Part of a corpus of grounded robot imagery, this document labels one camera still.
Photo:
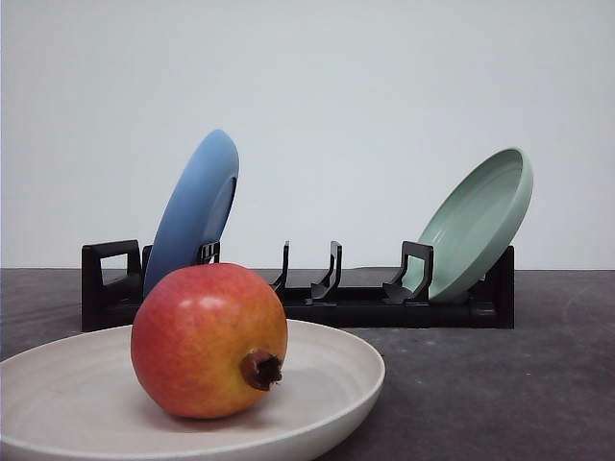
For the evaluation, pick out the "black plate rack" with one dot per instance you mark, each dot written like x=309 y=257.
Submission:
x=113 y=275

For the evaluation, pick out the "green plate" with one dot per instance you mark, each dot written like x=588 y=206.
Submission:
x=475 y=227

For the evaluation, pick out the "white plate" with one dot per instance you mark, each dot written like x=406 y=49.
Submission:
x=81 y=397

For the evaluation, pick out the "blue plate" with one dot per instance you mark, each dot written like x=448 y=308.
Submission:
x=195 y=209

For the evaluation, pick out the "red yellow pomegranate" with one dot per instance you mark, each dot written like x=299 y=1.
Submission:
x=209 y=342

